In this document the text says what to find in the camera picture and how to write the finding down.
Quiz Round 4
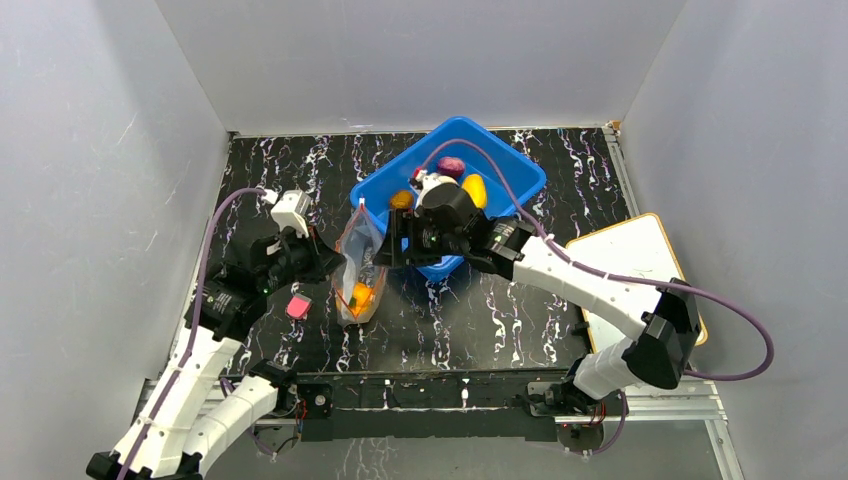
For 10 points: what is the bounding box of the clear zip top bag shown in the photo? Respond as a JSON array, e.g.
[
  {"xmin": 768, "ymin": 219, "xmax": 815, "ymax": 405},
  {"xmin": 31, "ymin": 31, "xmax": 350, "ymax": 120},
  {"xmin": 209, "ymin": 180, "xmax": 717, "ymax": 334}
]
[{"xmin": 332, "ymin": 197, "xmax": 388, "ymax": 328}]

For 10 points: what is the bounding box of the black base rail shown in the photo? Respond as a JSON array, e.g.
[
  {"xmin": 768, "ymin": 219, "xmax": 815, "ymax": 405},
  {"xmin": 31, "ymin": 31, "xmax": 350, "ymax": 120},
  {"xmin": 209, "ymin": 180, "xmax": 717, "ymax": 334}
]
[{"xmin": 231, "ymin": 360, "xmax": 631, "ymax": 445}]

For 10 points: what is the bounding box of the orange bell pepper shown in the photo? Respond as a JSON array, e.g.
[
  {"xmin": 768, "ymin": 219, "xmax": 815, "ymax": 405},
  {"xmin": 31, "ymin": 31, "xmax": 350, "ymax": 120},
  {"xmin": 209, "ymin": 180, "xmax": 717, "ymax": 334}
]
[{"xmin": 338, "ymin": 282, "xmax": 377, "ymax": 323}]

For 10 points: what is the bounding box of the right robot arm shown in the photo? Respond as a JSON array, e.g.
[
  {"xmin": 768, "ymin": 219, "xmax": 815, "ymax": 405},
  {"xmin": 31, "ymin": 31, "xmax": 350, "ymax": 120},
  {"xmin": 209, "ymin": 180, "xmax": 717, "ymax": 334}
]
[{"xmin": 374, "ymin": 184, "xmax": 700, "ymax": 414}]

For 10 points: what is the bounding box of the brown potato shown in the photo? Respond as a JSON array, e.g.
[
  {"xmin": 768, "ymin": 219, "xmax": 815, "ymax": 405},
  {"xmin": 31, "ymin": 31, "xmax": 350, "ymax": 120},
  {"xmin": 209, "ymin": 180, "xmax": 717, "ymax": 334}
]
[{"xmin": 388, "ymin": 190, "xmax": 416, "ymax": 210}]

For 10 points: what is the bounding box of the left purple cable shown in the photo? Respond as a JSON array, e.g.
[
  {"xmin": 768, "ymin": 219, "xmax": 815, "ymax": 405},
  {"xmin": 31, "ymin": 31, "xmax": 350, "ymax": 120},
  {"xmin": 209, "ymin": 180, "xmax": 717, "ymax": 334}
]
[{"xmin": 113, "ymin": 186, "xmax": 280, "ymax": 480}]

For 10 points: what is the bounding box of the yellow mango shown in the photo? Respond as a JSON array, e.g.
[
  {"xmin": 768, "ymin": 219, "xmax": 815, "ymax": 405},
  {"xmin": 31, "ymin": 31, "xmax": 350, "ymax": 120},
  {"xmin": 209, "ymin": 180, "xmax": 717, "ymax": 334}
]
[{"xmin": 461, "ymin": 174, "xmax": 488, "ymax": 209}]

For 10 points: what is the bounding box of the pink eraser block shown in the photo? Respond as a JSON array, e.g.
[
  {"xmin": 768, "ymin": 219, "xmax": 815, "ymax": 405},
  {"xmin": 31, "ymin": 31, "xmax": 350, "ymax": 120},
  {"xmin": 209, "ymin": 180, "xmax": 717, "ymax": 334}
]
[{"xmin": 285, "ymin": 293, "xmax": 313, "ymax": 321}]

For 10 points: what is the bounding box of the purple cable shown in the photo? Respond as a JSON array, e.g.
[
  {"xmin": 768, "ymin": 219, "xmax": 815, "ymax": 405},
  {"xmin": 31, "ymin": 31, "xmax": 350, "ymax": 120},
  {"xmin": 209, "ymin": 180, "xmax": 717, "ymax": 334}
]
[
  {"xmin": 113, "ymin": 186, "xmax": 280, "ymax": 480},
  {"xmin": 417, "ymin": 137, "xmax": 776, "ymax": 383}
]

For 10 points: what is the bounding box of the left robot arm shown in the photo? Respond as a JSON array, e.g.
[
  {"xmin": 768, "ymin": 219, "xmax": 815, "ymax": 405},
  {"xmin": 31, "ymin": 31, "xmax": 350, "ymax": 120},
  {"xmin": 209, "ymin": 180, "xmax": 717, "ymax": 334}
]
[{"xmin": 86, "ymin": 221, "xmax": 343, "ymax": 479}]

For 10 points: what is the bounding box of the purple onion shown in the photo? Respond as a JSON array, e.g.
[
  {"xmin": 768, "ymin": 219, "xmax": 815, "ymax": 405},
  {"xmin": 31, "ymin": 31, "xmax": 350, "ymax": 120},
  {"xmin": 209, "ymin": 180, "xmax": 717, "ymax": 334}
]
[{"xmin": 436, "ymin": 156, "xmax": 466, "ymax": 180}]

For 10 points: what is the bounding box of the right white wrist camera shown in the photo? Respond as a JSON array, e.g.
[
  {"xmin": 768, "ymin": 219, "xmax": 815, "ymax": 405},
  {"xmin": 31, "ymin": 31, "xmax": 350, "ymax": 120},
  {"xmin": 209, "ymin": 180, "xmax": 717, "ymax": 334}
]
[{"xmin": 409, "ymin": 168, "xmax": 456, "ymax": 208}]

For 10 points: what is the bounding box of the blue plastic bin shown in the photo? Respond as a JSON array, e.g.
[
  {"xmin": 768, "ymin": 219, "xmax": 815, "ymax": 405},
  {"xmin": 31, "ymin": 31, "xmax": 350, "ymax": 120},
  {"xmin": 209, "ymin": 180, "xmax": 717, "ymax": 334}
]
[{"xmin": 350, "ymin": 117, "xmax": 547, "ymax": 281}]

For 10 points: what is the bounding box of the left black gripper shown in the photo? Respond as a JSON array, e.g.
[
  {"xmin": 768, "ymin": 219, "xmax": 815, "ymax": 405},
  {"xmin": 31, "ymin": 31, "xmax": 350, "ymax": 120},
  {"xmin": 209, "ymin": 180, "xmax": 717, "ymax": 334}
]
[{"xmin": 260, "ymin": 223, "xmax": 346, "ymax": 294}]

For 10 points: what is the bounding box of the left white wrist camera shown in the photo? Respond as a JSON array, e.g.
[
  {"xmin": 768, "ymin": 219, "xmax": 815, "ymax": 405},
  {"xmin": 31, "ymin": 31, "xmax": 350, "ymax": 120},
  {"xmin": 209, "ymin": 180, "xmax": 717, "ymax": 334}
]
[{"xmin": 262, "ymin": 189, "xmax": 313, "ymax": 238}]

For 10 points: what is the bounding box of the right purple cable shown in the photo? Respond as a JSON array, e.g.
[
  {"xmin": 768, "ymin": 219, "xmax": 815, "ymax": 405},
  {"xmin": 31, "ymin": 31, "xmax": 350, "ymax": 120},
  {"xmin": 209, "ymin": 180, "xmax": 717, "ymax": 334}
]
[{"xmin": 417, "ymin": 137, "xmax": 776, "ymax": 383}]

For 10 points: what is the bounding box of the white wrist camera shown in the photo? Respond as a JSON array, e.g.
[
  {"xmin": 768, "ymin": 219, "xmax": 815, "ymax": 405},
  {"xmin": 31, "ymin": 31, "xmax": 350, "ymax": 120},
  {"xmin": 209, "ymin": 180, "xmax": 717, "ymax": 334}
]
[
  {"xmin": 262, "ymin": 189, "xmax": 313, "ymax": 238},
  {"xmin": 409, "ymin": 168, "xmax": 456, "ymax": 208}
]

